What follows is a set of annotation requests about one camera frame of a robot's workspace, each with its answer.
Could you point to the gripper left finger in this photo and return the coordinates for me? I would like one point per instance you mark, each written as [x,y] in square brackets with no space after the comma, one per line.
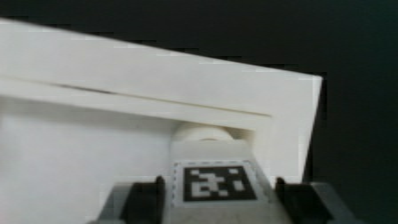
[135,203]

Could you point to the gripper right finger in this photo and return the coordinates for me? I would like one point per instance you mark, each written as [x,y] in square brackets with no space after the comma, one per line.
[313,203]

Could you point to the white table leg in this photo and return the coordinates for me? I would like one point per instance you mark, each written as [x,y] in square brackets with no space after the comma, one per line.
[219,192]

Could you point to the white square tabletop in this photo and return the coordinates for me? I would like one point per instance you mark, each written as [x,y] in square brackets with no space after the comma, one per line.
[96,97]

